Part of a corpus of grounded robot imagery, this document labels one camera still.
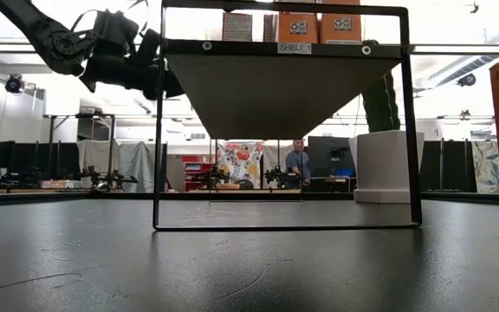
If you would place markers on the black background robot arm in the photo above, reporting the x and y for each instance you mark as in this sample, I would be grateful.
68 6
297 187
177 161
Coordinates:
210 177
111 178
280 177

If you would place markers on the black metal background stand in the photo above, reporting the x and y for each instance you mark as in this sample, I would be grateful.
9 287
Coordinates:
80 115

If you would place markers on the grey draped cloth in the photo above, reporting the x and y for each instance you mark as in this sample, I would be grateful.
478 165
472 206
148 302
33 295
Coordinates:
275 156
95 154
141 164

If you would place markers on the red Froot Loops cereal box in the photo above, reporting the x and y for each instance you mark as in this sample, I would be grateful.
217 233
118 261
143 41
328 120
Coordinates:
236 27
270 27

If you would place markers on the white shelf label sticker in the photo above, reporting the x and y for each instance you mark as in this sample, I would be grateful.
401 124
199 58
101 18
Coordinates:
294 48

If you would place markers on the person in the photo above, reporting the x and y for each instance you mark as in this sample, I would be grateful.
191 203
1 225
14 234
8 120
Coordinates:
296 162

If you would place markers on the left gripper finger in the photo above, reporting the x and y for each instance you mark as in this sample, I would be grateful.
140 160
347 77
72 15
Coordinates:
172 86

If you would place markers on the black partition panel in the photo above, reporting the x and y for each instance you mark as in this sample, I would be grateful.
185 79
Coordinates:
24 158
453 164

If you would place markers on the black metal wood-top shelf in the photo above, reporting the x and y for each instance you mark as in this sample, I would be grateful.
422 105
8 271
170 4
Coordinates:
275 95

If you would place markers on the small dark ceiling fixture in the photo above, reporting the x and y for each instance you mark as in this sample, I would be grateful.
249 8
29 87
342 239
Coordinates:
474 8

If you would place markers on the white hexagonal plant pot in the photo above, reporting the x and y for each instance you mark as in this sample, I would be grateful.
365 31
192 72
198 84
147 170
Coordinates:
381 169

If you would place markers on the dark background monitor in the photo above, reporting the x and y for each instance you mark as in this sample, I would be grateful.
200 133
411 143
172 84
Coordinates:
323 151

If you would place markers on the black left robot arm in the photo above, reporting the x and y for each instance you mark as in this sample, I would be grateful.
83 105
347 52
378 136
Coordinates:
37 26

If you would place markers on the red storage rack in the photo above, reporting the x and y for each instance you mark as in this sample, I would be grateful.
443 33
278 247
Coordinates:
195 173

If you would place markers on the leaf patterned cloth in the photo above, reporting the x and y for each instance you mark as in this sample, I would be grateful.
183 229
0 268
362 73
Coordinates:
487 167

